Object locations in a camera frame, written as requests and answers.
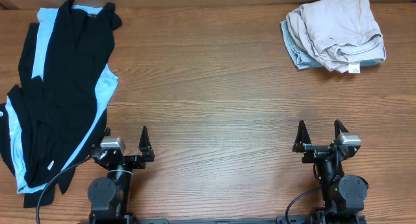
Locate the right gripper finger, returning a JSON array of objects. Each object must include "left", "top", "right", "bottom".
[
  {"left": 292, "top": 120, "right": 311, "bottom": 153},
  {"left": 334, "top": 119, "right": 348, "bottom": 138}
]

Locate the black t-shirt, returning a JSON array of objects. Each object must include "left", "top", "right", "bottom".
[{"left": 5, "top": 0, "right": 122, "bottom": 188}]

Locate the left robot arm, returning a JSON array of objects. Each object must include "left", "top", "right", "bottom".
[{"left": 88, "top": 127, "right": 155, "bottom": 223}]

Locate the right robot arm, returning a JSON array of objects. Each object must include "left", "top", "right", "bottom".
[{"left": 285, "top": 119, "right": 369, "bottom": 224}]

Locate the grey folded garment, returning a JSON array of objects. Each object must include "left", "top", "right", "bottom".
[{"left": 281, "top": 16, "right": 386, "bottom": 73}]

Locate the beige folded garment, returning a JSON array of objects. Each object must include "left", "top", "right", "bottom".
[{"left": 281, "top": 0, "right": 387, "bottom": 73}]

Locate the black garment under pile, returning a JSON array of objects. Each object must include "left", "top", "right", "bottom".
[{"left": 1, "top": 23, "right": 60, "bottom": 208}]

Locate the light blue printed t-shirt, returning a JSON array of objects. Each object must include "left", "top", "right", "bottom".
[{"left": 1, "top": 8, "right": 118, "bottom": 193}]

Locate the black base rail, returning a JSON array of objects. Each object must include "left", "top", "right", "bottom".
[{"left": 78, "top": 216, "right": 367, "bottom": 224}]

